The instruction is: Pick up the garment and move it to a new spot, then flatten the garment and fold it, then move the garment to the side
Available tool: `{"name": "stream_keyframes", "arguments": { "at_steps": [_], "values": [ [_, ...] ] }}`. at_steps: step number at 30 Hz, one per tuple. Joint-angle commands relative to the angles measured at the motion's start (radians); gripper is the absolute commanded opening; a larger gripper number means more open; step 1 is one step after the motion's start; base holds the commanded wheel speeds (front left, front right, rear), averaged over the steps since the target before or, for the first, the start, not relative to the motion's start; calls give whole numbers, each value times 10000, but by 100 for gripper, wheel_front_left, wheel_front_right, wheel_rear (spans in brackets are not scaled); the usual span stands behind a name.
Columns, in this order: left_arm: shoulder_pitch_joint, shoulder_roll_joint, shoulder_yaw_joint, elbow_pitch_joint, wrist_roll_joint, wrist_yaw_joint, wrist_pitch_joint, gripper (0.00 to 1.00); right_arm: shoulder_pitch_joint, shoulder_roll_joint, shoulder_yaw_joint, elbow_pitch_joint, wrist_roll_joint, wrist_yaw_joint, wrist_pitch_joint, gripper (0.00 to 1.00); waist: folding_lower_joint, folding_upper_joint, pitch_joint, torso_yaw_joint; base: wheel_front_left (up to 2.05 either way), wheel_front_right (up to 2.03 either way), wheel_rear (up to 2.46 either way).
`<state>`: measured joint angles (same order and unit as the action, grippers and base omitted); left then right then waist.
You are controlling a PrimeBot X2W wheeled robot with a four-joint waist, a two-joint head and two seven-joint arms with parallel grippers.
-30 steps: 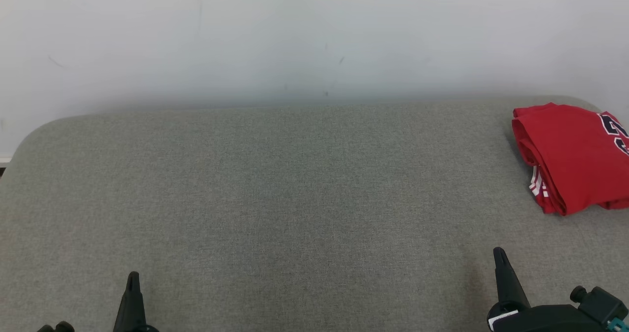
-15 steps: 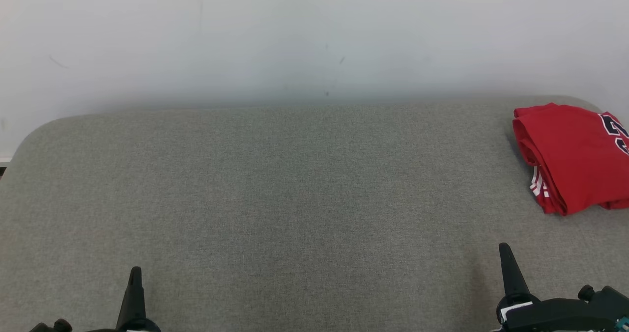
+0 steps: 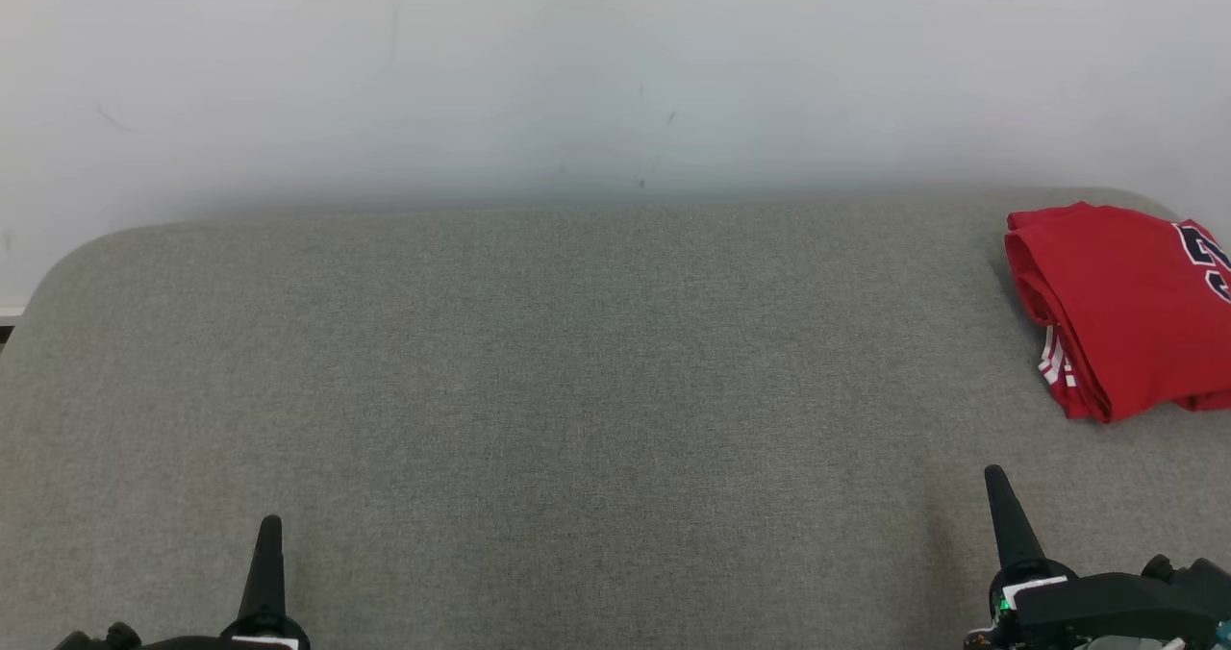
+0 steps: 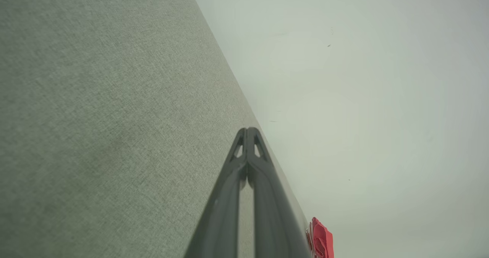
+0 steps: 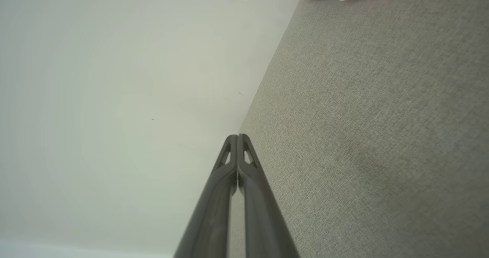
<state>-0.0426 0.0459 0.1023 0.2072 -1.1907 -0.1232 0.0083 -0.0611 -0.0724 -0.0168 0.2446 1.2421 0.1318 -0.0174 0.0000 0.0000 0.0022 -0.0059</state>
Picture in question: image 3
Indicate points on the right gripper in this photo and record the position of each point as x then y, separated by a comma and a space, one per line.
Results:
1106, 607

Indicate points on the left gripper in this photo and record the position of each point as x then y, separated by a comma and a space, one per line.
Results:
250, 636

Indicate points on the red basketball jersey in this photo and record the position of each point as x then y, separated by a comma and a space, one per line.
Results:
1125, 304

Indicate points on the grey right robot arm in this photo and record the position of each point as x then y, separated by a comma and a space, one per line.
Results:
1130, 644

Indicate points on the grey fabric sofa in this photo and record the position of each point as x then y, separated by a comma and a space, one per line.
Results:
577, 390

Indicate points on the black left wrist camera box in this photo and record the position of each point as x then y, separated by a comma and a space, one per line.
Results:
96, 638

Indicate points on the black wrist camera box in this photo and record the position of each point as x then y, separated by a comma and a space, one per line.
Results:
1197, 583
96, 638

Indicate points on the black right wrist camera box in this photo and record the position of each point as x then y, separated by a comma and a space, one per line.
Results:
1197, 583

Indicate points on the teal right camera connector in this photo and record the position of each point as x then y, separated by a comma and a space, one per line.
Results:
1223, 633

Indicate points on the wall baseboard strip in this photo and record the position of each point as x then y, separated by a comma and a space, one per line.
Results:
8, 315

